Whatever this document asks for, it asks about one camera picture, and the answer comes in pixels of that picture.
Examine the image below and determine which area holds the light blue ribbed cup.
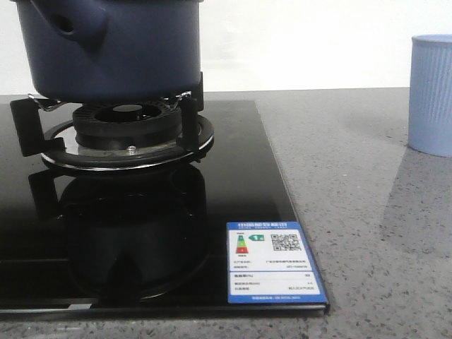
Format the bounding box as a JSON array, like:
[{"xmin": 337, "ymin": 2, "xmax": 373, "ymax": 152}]
[{"xmin": 408, "ymin": 34, "xmax": 451, "ymax": 157}]

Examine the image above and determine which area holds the black pot support grate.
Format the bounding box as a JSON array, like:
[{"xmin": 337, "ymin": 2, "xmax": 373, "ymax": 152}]
[{"xmin": 10, "ymin": 83, "xmax": 214, "ymax": 172}]

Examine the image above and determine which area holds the dark blue cooking pot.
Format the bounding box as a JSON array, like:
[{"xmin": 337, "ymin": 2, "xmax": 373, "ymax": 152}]
[{"xmin": 16, "ymin": 1, "xmax": 201, "ymax": 103}]

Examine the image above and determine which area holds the blue energy label sticker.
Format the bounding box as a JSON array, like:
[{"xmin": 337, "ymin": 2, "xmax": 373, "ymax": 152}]
[{"xmin": 227, "ymin": 221, "xmax": 328, "ymax": 306}]

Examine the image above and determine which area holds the black glass gas stove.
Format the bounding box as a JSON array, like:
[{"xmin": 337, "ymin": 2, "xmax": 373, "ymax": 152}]
[{"xmin": 1, "ymin": 97, "xmax": 330, "ymax": 318}]

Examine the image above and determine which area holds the black gas burner head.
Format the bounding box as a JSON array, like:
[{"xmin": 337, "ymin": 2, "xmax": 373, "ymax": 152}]
[{"xmin": 73, "ymin": 101, "xmax": 182, "ymax": 150}]

